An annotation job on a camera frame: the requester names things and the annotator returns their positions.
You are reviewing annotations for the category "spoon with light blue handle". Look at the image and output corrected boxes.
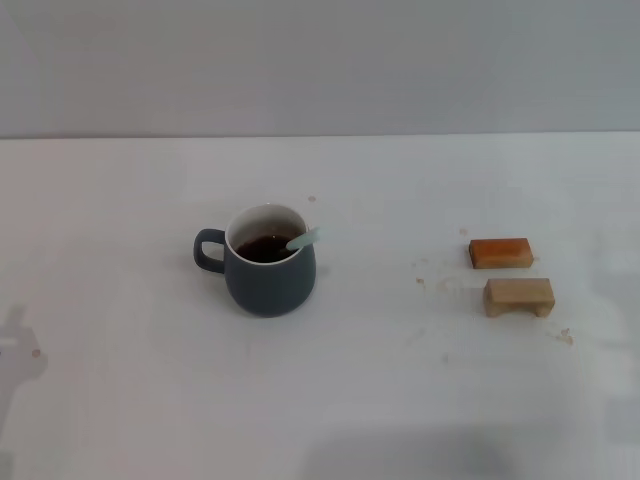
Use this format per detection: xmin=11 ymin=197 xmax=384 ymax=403
xmin=285 ymin=227 xmax=322 ymax=251

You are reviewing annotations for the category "light wooden block with notch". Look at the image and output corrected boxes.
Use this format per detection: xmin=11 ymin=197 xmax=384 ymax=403
xmin=482 ymin=277 xmax=556 ymax=319

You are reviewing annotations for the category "orange-brown wooden block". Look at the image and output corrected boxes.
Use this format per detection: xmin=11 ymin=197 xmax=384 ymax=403
xmin=468 ymin=238 xmax=534 ymax=271

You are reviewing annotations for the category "dark grey ceramic cup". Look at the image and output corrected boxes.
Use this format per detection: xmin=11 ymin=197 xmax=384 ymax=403
xmin=193 ymin=202 xmax=318 ymax=318

